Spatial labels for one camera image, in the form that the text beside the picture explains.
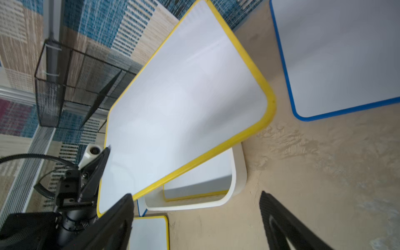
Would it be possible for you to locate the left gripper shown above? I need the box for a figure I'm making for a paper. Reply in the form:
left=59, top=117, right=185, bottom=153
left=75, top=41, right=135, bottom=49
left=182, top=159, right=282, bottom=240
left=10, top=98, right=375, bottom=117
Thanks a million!
left=55, top=148, right=110, bottom=209

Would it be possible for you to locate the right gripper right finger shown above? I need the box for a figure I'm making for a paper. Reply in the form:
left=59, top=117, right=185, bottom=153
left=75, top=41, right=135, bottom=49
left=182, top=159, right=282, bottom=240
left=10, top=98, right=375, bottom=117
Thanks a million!
left=259, top=191, right=332, bottom=250

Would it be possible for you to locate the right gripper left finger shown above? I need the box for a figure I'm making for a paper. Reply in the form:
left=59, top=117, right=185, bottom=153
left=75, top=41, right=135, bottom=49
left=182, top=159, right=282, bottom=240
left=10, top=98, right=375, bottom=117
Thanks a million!
left=63, top=194, right=134, bottom=250

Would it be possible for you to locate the white plastic storage box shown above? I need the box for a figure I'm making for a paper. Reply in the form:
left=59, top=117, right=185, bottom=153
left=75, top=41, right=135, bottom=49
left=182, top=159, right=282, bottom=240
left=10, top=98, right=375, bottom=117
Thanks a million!
left=143, top=143, right=248, bottom=211

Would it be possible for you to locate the yellow-framed whiteboard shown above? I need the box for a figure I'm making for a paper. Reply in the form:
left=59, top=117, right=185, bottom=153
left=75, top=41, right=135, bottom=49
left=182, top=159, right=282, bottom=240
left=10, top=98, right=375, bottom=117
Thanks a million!
left=127, top=216, right=170, bottom=250
left=97, top=1, right=277, bottom=216
left=163, top=149, right=233, bottom=202

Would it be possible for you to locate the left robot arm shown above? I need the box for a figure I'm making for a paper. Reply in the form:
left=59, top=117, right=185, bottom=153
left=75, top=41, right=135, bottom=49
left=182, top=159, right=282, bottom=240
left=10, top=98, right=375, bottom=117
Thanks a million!
left=1, top=148, right=110, bottom=250

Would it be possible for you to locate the blue-framed whiteboard left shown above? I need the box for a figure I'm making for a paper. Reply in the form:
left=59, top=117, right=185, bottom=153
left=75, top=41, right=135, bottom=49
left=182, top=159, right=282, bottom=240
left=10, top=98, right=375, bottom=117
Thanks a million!
left=136, top=198, right=148, bottom=217

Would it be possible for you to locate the blue-framed whiteboard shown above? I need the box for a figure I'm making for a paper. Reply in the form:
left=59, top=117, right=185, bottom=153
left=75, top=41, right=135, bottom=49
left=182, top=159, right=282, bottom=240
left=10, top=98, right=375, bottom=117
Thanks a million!
left=269, top=1, right=400, bottom=121
left=136, top=198, right=148, bottom=217

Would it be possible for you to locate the blue-framed whiteboard back right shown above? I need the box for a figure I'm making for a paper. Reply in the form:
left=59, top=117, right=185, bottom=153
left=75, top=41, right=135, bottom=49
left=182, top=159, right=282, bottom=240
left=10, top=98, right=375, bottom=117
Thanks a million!
left=269, top=1, right=400, bottom=121

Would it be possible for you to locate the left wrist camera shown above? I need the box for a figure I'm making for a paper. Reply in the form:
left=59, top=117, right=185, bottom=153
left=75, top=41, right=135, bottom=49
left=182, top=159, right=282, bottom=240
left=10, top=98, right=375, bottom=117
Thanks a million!
left=78, top=144, right=103, bottom=169

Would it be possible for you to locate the white wire mesh basket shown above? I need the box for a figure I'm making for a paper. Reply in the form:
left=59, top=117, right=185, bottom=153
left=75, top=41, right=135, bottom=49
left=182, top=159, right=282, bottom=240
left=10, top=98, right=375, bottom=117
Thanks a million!
left=1, top=126, right=55, bottom=225

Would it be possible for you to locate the black wire mesh shelf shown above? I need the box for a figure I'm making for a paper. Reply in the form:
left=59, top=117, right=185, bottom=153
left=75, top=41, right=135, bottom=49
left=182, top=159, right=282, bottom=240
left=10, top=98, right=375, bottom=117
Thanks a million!
left=34, top=39, right=142, bottom=130

